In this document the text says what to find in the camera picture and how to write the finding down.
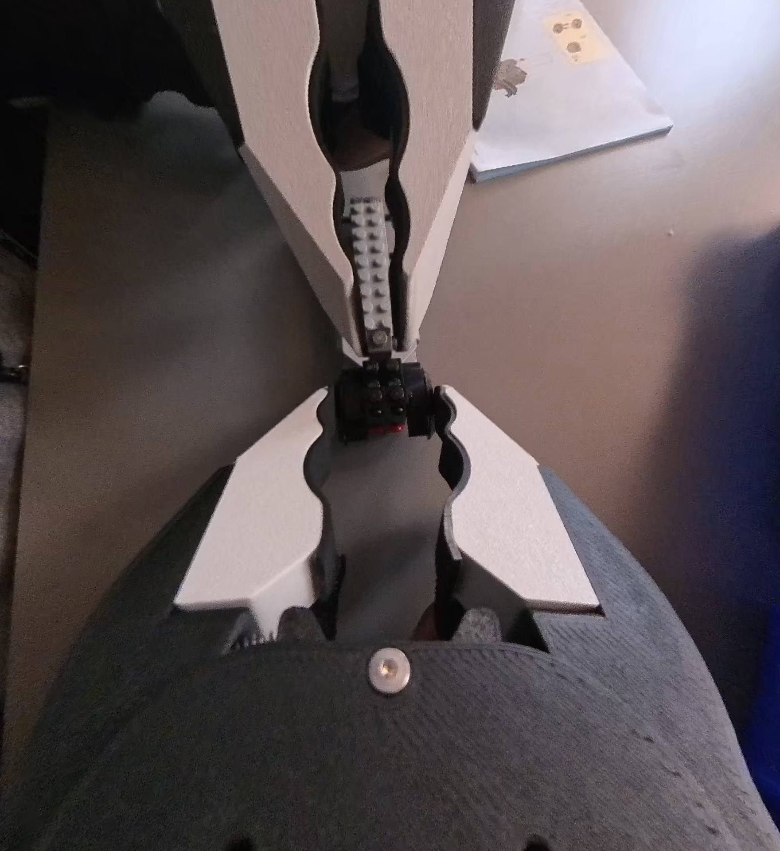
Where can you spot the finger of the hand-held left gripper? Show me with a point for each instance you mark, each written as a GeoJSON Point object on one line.
{"type": "Point", "coordinates": [277, 100]}
{"type": "Point", "coordinates": [436, 100]}

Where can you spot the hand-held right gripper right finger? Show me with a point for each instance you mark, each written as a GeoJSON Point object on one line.
{"type": "Point", "coordinates": [516, 532]}

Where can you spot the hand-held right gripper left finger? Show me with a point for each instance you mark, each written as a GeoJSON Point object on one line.
{"type": "Point", "coordinates": [257, 532]}

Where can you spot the grey and black brick model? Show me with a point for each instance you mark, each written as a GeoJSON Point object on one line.
{"type": "Point", "coordinates": [370, 266]}

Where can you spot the light blue instruction booklet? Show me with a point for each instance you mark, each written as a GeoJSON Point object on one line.
{"type": "Point", "coordinates": [563, 100]}

